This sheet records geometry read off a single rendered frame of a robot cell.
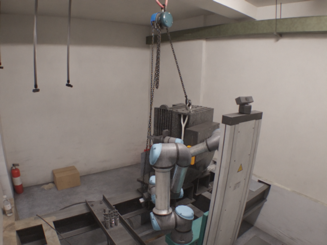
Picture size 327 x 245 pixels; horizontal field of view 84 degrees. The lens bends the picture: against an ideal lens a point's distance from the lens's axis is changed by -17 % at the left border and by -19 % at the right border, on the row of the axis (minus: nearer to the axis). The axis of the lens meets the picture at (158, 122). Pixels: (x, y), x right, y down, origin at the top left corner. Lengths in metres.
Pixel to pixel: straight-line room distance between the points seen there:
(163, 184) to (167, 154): 0.18
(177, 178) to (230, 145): 0.42
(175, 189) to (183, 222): 0.24
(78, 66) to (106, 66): 0.53
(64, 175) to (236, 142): 3.14
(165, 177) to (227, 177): 0.34
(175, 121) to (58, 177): 2.42
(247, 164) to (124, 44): 3.39
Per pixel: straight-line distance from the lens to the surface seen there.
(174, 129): 2.08
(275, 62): 2.76
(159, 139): 1.81
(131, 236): 1.91
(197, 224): 1.63
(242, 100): 1.17
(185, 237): 1.43
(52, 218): 2.21
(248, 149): 1.33
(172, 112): 2.10
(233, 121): 1.09
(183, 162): 1.23
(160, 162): 1.17
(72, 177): 3.90
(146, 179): 2.24
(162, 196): 1.25
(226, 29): 3.01
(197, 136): 1.87
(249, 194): 2.68
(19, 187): 4.00
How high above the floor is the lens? 1.98
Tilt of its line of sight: 14 degrees down
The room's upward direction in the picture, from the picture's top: 2 degrees clockwise
